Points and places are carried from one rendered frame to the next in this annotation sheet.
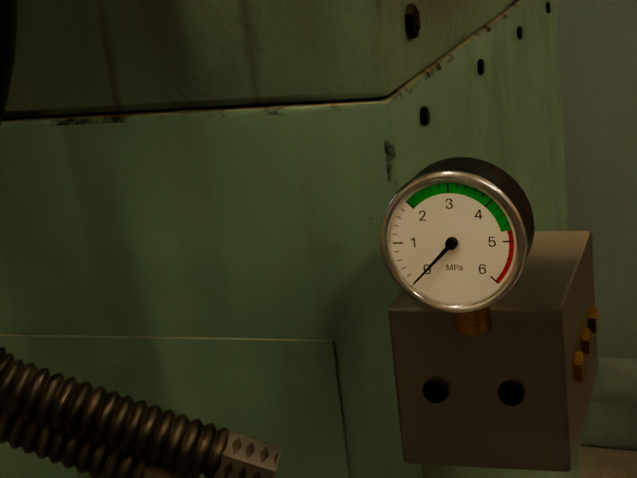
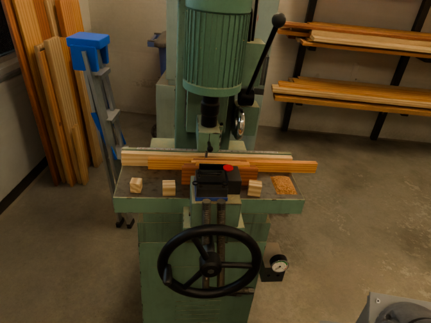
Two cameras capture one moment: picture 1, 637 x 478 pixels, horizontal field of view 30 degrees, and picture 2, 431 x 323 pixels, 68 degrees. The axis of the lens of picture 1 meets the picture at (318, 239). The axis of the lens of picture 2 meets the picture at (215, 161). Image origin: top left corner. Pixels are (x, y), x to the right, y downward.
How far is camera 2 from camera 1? 0.89 m
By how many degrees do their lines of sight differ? 30
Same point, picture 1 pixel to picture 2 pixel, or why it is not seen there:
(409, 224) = (275, 264)
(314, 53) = (258, 237)
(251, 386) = (236, 270)
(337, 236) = not seen: hidden behind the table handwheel
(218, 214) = (238, 252)
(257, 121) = not seen: hidden behind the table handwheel
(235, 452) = (250, 291)
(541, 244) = (274, 247)
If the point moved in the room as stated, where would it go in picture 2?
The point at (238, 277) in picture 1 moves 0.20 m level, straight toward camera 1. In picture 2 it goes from (238, 259) to (273, 305)
